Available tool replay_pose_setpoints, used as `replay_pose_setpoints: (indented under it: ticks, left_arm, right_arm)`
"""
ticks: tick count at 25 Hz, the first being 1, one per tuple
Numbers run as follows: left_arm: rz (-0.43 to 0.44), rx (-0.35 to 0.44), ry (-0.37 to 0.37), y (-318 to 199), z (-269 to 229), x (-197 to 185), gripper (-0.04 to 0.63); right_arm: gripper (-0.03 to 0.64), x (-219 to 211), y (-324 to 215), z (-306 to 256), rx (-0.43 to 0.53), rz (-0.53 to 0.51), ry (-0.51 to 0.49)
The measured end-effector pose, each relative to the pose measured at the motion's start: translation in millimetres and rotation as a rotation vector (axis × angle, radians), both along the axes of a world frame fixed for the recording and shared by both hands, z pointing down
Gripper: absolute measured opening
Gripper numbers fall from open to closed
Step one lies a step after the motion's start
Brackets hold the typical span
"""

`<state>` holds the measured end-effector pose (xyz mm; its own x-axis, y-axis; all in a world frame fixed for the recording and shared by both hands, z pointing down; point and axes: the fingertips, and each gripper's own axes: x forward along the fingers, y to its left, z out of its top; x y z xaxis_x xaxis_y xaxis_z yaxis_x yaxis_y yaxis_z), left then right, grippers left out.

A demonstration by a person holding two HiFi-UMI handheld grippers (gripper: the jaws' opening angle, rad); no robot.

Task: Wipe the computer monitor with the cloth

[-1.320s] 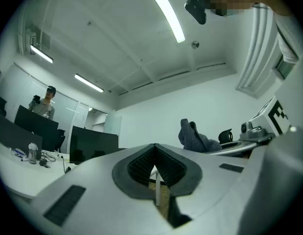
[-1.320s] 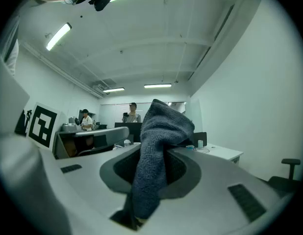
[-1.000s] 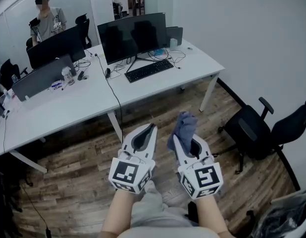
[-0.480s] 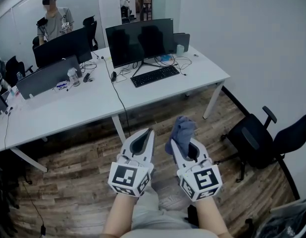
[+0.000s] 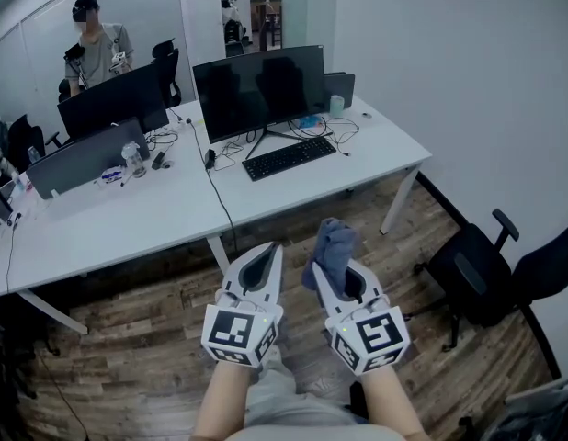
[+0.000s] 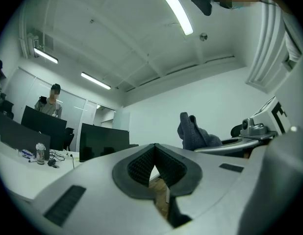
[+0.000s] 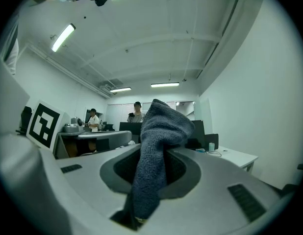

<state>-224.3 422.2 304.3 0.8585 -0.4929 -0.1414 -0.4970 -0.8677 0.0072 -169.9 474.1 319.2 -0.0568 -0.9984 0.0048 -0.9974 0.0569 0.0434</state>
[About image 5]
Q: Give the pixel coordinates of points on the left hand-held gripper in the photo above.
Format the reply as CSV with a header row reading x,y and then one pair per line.
x,y
233,329

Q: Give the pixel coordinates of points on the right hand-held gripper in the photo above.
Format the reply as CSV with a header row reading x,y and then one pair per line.
x,y
376,338

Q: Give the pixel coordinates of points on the grey-blue cloth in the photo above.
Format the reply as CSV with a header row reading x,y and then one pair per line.
x,y
332,251

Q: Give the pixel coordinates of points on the black computer monitor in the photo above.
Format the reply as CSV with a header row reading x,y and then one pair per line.
x,y
258,92
114,101

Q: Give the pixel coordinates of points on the person's right forearm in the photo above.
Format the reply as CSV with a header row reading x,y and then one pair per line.
x,y
389,407

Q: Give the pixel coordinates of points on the person's left forearm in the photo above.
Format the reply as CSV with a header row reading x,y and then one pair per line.
x,y
222,402

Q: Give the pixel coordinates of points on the white desk leg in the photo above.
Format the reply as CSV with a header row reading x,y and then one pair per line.
x,y
218,255
54,313
399,200

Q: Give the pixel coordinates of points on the black keyboard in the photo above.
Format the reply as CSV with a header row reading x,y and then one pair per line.
x,y
288,158

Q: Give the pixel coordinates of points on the black power adapter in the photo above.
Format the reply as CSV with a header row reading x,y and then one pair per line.
x,y
210,159

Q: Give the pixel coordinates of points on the black office chair with armrests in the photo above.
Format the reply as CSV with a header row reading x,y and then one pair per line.
x,y
472,274

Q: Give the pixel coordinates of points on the person's beige trousers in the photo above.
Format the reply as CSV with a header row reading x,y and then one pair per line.
x,y
288,414

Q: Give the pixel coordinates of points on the small black desk gadget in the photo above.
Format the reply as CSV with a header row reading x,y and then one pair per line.
x,y
158,160

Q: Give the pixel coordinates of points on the blue plastic packet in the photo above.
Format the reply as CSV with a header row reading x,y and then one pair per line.
x,y
310,121

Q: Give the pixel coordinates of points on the white tissue pack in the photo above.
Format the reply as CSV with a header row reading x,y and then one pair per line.
x,y
111,175

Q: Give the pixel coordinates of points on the pale green cup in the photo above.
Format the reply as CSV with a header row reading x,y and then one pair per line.
x,y
336,105

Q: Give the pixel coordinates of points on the short grey desk divider panel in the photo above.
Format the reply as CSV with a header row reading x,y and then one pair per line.
x,y
341,87

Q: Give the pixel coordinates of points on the long grey desk divider panel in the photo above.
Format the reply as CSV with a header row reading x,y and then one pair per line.
x,y
82,159

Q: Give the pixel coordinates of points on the black mesh office chair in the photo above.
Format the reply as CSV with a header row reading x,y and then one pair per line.
x,y
168,69

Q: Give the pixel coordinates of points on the clear plastic bag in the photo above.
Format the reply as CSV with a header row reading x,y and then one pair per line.
x,y
541,411

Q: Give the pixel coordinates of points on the small clear bottle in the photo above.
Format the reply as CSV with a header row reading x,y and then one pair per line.
x,y
32,155

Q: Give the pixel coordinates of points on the black low office chair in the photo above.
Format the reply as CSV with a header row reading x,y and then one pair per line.
x,y
26,143

